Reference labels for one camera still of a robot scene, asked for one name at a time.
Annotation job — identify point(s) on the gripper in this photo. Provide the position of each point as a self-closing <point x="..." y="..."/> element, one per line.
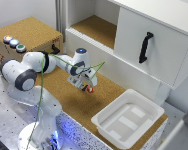
<point x="81" y="78"/>

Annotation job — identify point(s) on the pink block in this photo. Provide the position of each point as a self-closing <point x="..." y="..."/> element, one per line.
<point x="90" y="89"/>

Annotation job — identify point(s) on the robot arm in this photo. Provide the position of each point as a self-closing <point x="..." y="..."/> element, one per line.
<point x="25" y="78"/>

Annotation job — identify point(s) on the white cabinet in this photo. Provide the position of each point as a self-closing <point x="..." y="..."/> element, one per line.
<point x="104" y="63"/>

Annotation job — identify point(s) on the white plastic box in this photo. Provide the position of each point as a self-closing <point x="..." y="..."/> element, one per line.
<point x="127" y="120"/>

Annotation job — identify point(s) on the green button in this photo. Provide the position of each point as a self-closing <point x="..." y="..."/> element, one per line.
<point x="20" y="48"/>

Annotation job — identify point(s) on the wooden drawer box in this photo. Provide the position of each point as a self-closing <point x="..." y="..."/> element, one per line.
<point x="30" y="33"/>

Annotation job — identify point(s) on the blue button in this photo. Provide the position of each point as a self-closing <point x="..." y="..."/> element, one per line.
<point x="14" y="42"/>

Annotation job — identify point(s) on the red button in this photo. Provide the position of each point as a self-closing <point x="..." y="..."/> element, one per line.
<point x="7" y="39"/>

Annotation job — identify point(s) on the white sliding door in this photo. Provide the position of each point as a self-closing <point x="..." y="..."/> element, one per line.
<point x="167" y="56"/>

